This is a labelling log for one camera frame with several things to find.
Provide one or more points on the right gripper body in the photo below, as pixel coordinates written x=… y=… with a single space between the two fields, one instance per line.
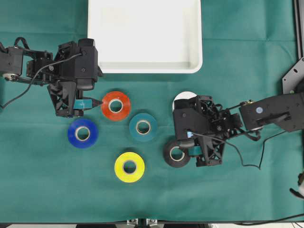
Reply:
x=210 y=123

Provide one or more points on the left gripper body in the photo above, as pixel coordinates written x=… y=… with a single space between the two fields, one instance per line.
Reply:
x=63 y=89

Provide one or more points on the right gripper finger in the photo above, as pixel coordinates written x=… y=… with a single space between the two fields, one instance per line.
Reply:
x=195 y=151

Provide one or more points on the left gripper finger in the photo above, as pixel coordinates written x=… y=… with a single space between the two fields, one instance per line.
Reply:
x=86 y=103

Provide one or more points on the black tape roll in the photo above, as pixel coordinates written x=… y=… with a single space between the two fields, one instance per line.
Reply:
x=174 y=155

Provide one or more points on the white tape roll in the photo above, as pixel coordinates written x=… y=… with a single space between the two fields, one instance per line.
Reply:
x=183 y=95

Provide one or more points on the blue tape roll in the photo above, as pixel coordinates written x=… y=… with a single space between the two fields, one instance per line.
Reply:
x=82 y=133

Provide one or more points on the red tape roll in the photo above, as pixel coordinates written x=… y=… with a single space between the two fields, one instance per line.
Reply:
x=116 y=106

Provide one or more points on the yellow tape roll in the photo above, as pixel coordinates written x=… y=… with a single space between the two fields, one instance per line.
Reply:
x=129 y=167

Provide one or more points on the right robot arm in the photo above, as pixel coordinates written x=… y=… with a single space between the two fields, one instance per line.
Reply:
x=285 y=111

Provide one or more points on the green tape roll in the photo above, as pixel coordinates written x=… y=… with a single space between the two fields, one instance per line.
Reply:
x=143 y=127

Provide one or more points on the white plastic case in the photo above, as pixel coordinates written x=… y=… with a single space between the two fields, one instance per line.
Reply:
x=147 y=36

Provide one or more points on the green table cloth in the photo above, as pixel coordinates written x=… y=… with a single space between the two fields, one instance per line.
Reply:
x=247 y=46

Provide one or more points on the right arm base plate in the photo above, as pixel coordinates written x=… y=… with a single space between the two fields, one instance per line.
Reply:
x=293 y=77

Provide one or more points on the black aluminium frame rail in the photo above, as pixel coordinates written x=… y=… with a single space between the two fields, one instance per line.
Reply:
x=299 y=26

